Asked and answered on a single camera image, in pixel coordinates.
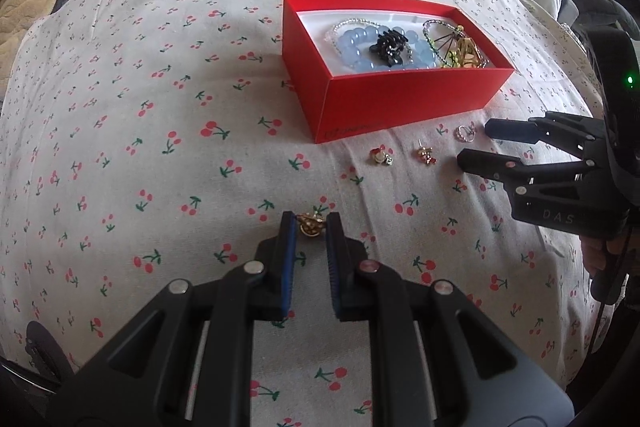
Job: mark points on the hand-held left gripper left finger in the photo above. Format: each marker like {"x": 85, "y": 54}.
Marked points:
{"x": 288, "y": 257}

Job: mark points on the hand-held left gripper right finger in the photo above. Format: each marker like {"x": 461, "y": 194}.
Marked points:
{"x": 332, "y": 272}

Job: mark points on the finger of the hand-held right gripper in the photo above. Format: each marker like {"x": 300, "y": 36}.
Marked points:
{"x": 515, "y": 129}
{"x": 485, "y": 162}

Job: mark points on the gold rings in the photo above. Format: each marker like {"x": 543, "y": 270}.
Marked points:
{"x": 470, "y": 54}

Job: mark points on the red cardboard box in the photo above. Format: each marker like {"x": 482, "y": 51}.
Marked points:
{"x": 400, "y": 102}

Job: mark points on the black hair claw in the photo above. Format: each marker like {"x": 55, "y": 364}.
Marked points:
{"x": 389, "y": 49}

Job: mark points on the person's right hand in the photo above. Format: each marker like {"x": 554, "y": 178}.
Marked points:
{"x": 595, "y": 257}

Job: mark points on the dark grey cloth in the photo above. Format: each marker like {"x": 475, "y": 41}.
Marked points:
{"x": 585, "y": 2}

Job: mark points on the cherry print bedsheet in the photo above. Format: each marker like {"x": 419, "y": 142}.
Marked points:
{"x": 150, "y": 132}

